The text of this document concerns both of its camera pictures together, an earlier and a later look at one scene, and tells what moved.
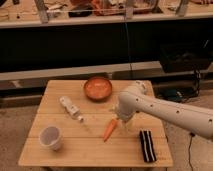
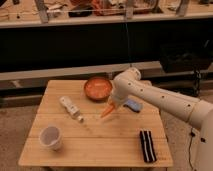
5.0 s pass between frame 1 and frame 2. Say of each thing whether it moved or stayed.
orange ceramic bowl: stayed
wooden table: stayed
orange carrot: moved
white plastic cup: stayed
